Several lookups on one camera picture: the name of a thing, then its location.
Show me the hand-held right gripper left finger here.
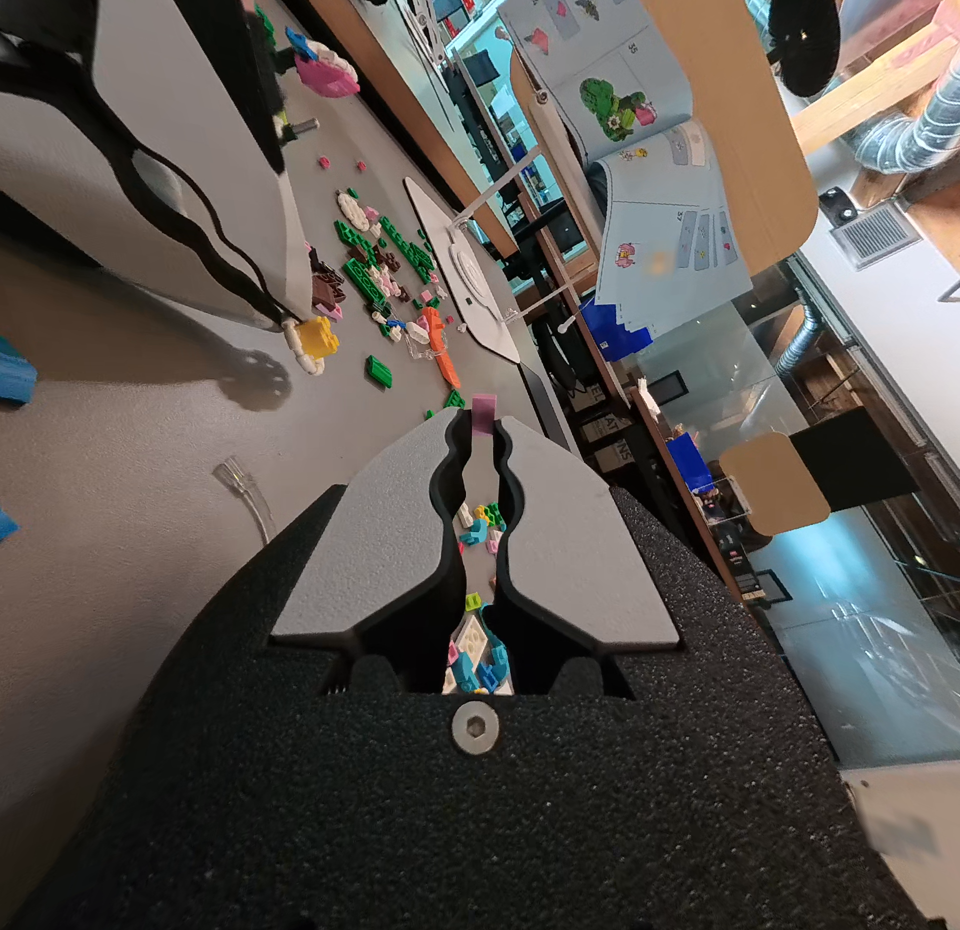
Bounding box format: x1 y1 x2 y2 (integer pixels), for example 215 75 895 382
268 408 471 694

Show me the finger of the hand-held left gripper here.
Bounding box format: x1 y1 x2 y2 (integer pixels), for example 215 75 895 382
0 93 282 332
90 0 312 323

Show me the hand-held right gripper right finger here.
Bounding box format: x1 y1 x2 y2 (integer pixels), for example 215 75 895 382
489 417 684 696

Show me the yellow lego brick white flower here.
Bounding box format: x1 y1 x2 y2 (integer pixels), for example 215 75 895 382
283 316 340 376

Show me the pile of colourful lego pieces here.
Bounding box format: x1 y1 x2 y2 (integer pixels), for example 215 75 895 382
444 501 517 696

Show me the clear plastic lego stem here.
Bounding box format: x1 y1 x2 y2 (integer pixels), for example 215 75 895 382
212 456 277 544

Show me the pink white lego flower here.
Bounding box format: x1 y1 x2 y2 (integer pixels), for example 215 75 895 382
285 28 361 100

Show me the orange lego brick separator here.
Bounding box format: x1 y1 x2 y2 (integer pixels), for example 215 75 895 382
418 306 463 389

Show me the pile of green brown lego pieces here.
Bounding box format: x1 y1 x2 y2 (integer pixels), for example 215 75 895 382
307 187 451 346

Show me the lego instruction booklet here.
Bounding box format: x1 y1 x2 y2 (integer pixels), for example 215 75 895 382
496 0 753 340

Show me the blue storage bin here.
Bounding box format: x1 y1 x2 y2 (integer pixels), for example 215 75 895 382
579 298 654 362
663 431 715 496

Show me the tan rounded panel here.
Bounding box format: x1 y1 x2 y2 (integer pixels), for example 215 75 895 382
718 431 832 537

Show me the white stand base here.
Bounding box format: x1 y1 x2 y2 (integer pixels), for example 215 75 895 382
403 177 522 366

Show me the white air vent grille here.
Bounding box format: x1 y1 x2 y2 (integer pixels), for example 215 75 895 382
828 201 924 272

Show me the wooden booklet board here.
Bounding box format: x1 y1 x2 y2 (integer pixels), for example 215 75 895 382
626 0 820 277

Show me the black round fan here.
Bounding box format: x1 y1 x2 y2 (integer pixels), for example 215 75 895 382
766 0 841 98

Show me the silver air duct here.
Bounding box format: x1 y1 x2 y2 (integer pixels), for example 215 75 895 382
847 67 960 177

